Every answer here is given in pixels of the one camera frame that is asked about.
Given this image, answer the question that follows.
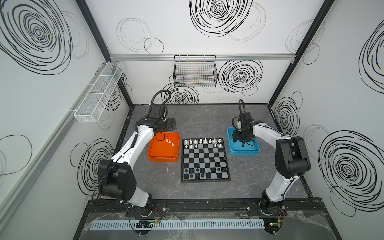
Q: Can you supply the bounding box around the black vertical frame post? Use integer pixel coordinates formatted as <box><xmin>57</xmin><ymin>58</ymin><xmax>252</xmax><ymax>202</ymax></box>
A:
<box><xmin>75</xmin><ymin>0</ymin><xmax>135</xmax><ymax>110</ymax></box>

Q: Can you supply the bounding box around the black right frame post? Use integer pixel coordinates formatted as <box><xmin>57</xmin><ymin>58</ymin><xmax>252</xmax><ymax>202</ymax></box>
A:
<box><xmin>268</xmin><ymin>0</ymin><xmax>335</xmax><ymax>107</ymax></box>

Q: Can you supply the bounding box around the white slotted cable duct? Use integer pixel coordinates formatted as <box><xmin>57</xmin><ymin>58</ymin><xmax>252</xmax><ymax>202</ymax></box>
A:
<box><xmin>89</xmin><ymin>219</ymin><xmax>265</xmax><ymax>231</ymax></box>

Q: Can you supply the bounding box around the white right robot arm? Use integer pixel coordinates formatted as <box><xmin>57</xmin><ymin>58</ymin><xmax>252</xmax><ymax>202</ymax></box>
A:
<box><xmin>232</xmin><ymin>112</ymin><xmax>311</xmax><ymax>215</ymax></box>

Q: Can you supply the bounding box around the aluminium wall rail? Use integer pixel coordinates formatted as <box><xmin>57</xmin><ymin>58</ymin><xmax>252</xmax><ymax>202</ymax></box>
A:
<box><xmin>110</xmin><ymin>54</ymin><xmax>296</xmax><ymax>62</ymax></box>

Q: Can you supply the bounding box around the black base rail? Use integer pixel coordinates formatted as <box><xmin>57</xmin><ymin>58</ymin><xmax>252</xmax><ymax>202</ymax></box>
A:
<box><xmin>83</xmin><ymin>198</ymin><xmax>327</xmax><ymax>218</ymax></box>

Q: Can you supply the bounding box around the black and white chessboard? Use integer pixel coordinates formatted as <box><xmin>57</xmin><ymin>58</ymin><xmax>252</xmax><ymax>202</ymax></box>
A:
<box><xmin>181</xmin><ymin>138</ymin><xmax>231</xmax><ymax>183</ymax></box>

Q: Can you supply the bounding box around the black wire basket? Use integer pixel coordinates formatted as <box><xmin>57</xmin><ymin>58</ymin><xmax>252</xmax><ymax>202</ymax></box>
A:
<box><xmin>173</xmin><ymin>60</ymin><xmax>219</xmax><ymax>88</ymax></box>

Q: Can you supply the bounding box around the blue plastic tray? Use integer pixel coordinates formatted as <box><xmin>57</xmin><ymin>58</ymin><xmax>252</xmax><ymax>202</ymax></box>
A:
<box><xmin>227</xmin><ymin>127</ymin><xmax>260</xmax><ymax>156</ymax></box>

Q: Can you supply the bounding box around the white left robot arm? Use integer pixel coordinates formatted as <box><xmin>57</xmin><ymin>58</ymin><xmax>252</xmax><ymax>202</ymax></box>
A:
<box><xmin>97</xmin><ymin>104</ymin><xmax>176</xmax><ymax>215</ymax></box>

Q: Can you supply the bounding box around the orange plastic tray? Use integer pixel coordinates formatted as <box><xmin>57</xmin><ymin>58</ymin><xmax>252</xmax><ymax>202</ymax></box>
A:
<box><xmin>147</xmin><ymin>132</ymin><xmax>180</xmax><ymax>163</ymax></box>

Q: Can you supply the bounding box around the white mesh shelf basket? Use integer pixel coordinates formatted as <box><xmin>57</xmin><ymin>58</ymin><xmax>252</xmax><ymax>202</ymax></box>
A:
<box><xmin>74</xmin><ymin>62</ymin><xmax>124</xmax><ymax>123</ymax></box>

